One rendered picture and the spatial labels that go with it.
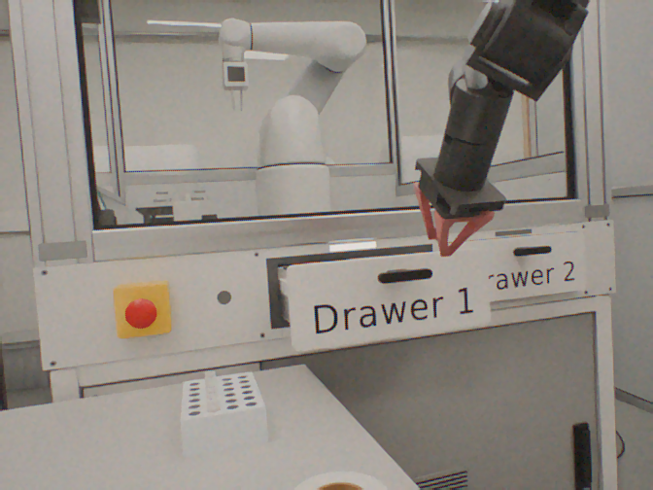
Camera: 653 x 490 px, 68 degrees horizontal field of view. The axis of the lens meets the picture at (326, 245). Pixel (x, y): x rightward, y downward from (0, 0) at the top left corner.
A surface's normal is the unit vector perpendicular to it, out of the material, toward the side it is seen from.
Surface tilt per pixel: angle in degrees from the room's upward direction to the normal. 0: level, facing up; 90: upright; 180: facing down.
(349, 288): 90
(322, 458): 0
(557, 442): 90
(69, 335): 90
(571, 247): 90
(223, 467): 0
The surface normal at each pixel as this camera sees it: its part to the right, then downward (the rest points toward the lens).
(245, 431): 0.26, 0.04
